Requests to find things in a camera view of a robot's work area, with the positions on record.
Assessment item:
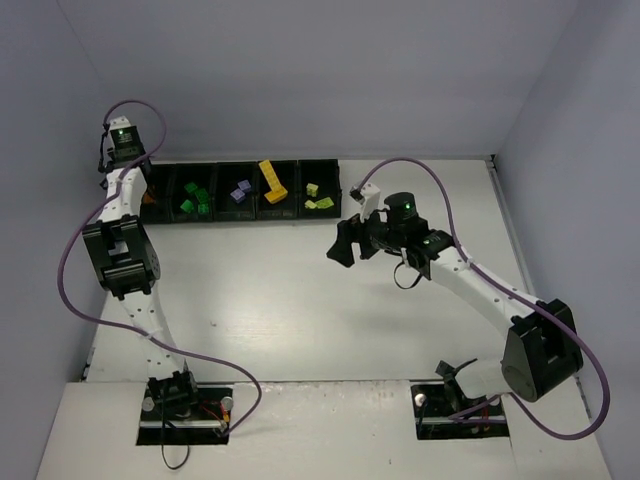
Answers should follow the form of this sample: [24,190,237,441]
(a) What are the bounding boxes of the lime rounded cluster lego brick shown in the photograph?
[304,197,335,210]

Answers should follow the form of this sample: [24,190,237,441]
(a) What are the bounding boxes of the brown lego plate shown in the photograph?
[142,188,156,205]

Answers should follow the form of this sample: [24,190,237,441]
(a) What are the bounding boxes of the green small lego brick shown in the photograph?
[184,182,198,193]

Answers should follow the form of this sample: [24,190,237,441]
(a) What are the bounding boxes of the yellow small lego brick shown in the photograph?
[258,160,288,205]

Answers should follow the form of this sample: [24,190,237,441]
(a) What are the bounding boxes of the green lego piece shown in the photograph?
[180,200,195,213]

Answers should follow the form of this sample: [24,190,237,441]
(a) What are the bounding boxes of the purple small lego brick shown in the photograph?
[238,180,252,192]

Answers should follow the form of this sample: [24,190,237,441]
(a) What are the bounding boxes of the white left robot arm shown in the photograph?
[82,116,198,420]

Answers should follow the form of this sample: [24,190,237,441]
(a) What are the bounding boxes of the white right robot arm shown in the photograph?
[327,184,584,403]

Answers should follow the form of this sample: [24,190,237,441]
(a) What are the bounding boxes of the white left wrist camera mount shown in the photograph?
[108,116,132,131]

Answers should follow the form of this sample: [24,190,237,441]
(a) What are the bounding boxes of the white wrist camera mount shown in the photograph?
[349,182,381,223]
[108,116,132,131]

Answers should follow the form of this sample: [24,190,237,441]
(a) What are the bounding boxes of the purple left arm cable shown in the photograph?
[57,100,263,435]

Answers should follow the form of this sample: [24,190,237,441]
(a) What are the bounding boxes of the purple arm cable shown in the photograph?
[357,157,612,440]
[57,100,263,435]

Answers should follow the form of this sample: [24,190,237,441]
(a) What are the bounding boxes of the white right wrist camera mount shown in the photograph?
[349,182,381,223]

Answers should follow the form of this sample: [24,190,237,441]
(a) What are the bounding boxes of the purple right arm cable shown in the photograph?
[357,157,612,440]

